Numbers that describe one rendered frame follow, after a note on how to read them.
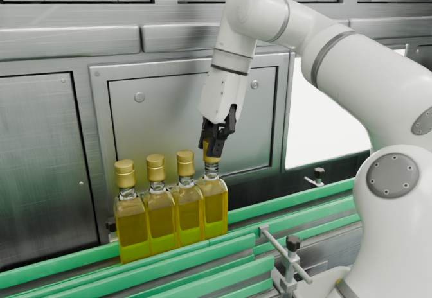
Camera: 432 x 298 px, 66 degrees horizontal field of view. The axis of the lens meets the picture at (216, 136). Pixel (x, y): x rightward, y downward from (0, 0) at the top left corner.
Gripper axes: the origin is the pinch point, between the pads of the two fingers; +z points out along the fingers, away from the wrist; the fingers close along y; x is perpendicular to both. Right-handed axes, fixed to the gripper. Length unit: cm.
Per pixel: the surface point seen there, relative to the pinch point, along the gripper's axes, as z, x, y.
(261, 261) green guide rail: 18.5, 9.9, 13.8
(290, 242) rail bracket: 13.0, 13.6, 15.5
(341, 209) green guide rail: 12.8, 38.9, 4.1
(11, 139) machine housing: 8.2, -35.5, -15.5
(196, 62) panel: -14.3, -2.2, -11.7
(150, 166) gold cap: 5.0, -11.9, 1.4
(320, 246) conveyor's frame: 22.4, 34.2, 5.9
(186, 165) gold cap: 4.1, -5.2, 2.2
